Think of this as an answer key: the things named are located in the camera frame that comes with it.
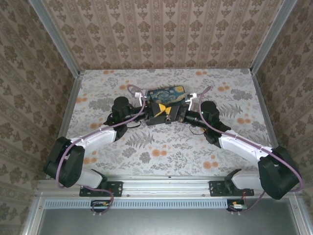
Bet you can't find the aluminium lower frame bar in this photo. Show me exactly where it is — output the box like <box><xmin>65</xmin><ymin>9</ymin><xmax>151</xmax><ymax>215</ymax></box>
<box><xmin>290</xmin><ymin>197</ymin><xmax>313</xmax><ymax>235</ymax></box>
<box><xmin>21</xmin><ymin>195</ymin><xmax>46</xmax><ymax>235</ymax></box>

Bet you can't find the aluminium corner post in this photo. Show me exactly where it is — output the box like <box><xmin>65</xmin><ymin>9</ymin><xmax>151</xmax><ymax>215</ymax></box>
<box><xmin>28</xmin><ymin>0</ymin><xmax>82</xmax><ymax>77</ymax></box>
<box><xmin>250</xmin><ymin>0</ymin><xmax>298</xmax><ymax>74</ymax></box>

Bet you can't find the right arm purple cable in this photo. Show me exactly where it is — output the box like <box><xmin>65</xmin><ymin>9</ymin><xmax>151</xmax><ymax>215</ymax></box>
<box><xmin>199</xmin><ymin>85</ymin><xmax>305</xmax><ymax>216</ymax></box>

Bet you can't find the black box starry night lid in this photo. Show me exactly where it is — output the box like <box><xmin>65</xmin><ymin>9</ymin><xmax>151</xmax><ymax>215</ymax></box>
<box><xmin>146</xmin><ymin>85</ymin><xmax>187</xmax><ymax>126</ymax></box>

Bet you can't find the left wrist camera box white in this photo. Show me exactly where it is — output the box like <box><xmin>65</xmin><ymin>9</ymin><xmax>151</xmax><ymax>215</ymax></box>
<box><xmin>134</xmin><ymin>91</ymin><xmax>148</xmax><ymax>106</ymax></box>

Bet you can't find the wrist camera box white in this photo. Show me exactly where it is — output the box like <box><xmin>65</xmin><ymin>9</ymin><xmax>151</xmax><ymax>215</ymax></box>
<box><xmin>185</xmin><ymin>92</ymin><xmax>198</xmax><ymax>109</ymax></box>
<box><xmin>134</xmin><ymin>91</ymin><xmax>148</xmax><ymax>106</ymax></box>

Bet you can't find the aluminium table side rail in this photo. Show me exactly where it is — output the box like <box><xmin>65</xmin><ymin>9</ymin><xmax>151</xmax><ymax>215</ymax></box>
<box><xmin>251</xmin><ymin>70</ymin><xmax>289</xmax><ymax>178</ymax></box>
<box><xmin>46</xmin><ymin>70</ymin><xmax>85</xmax><ymax>179</ymax></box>

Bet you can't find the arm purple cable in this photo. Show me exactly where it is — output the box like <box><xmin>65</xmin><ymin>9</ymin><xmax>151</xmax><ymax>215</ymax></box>
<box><xmin>55</xmin><ymin>84</ymin><xmax>147</xmax><ymax>216</ymax></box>
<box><xmin>199</xmin><ymin>85</ymin><xmax>305</xmax><ymax>216</ymax></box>

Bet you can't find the floral patterned table cover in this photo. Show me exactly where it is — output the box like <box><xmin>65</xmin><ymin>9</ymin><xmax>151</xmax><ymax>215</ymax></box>
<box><xmin>56</xmin><ymin>69</ymin><xmax>281</xmax><ymax>177</ymax></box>

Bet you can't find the aluminium front frame beam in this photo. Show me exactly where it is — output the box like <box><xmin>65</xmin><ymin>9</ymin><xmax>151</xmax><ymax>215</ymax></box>
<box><xmin>36</xmin><ymin>175</ymin><xmax>300</xmax><ymax>197</ymax></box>

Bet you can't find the grey slotted cable duct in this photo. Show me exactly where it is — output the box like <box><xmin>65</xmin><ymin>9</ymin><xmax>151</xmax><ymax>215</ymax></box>
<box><xmin>45</xmin><ymin>198</ymin><xmax>228</xmax><ymax>209</ymax></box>

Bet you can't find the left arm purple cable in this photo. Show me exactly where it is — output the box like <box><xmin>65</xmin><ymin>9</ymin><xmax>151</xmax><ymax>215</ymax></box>
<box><xmin>55</xmin><ymin>84</ymin><xmax>147</xmax><ymax>216</ymax></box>

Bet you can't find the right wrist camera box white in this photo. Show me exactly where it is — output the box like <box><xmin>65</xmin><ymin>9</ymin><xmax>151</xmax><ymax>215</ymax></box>
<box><xmin>185</xmin><ymin>92</ymin><xmax>198</xmax><ymax>109</ymax></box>

